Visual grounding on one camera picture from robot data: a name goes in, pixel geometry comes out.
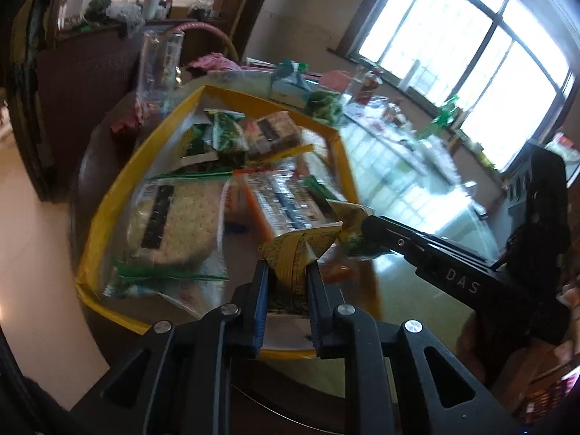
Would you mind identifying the orange cracker packet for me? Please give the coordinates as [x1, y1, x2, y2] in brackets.
[233, 170, 336, 241]

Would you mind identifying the blue white snack packet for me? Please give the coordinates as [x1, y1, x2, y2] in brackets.
[224, 179, 250, 236]

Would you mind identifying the pink cloth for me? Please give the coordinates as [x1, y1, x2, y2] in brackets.
[186, 53, 239, 73]

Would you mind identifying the pink yellow hoop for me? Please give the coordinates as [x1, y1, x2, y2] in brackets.
[165, 20, 239, 62]

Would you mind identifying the large clear cracker packet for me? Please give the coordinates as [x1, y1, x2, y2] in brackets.
[102, 172, 232, 318]

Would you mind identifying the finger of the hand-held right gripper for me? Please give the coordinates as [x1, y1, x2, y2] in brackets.
[362, 215, 504, 313]

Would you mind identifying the large window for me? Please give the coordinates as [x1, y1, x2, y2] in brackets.
[349, 0, 569, 164]

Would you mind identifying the crumpled clear plastic bag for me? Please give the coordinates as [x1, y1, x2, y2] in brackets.
[104, 0, 146, 32]

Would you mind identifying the flat pink packet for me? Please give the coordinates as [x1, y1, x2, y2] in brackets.
[319, 70, 352, 89]

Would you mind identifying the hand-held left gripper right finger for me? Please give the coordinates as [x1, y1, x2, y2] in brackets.
[306, 263, 522, 435]

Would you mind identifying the white green snack packet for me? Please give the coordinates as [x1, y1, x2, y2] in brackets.
[206, 109, 250, 155]

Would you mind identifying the green plastic bottle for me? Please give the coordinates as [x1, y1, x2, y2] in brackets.
[419, 95, 460, 139]

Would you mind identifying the brown cracker packet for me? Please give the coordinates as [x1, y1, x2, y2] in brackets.
[242, 111, 315, 164]

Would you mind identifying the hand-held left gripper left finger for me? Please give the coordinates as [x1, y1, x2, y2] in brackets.
[72, 258, 273, 435]

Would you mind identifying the small red cap bottle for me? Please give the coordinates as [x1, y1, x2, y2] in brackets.
[385, 100, 409, 125]

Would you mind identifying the green leafy bundle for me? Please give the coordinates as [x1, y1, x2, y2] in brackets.
[308, 91, 345, 123]

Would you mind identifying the clear glass mug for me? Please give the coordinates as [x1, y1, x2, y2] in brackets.
[136, 31, 184, 105]

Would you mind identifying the teal tissue box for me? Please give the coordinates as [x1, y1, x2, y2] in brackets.
[269, 59, 318, 109]

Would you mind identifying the red label liquor bottle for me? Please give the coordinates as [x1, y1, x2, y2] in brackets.
[353, 66, 384, 105]

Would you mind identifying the dark wooden cabinet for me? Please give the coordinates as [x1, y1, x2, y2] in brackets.
[34, 18, 227, 200]

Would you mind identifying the yellow cardboard tray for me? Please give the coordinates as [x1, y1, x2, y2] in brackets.
[76, 84, 384, 361]

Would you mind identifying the dark green snack packet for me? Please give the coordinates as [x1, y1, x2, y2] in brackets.
[179, 152, 248, 175]

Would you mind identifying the yellow green snack packet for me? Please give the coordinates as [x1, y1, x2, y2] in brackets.
[326, 199, 393, 261]

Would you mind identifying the white plastic bag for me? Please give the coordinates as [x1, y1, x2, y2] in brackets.
[546, 133, 580, 161]

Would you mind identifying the pink snack packet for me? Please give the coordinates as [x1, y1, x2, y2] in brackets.
[111, 102, 157, 132]

